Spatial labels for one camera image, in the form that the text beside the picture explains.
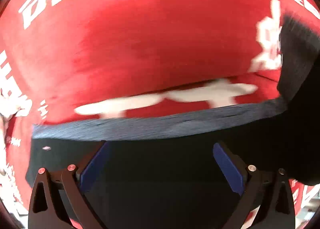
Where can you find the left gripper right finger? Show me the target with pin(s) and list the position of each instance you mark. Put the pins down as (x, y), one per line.
(271, 191)

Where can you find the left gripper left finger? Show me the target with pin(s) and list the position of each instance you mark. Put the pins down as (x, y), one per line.
(46, 209)

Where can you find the black pants grey waistband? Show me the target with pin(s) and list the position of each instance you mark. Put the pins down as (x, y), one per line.
(160, 172)

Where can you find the white floral cloth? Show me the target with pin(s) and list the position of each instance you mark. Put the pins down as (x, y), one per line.
(6, 116)

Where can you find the red printed bed blanket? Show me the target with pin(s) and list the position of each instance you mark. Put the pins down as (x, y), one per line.
(74, 60)

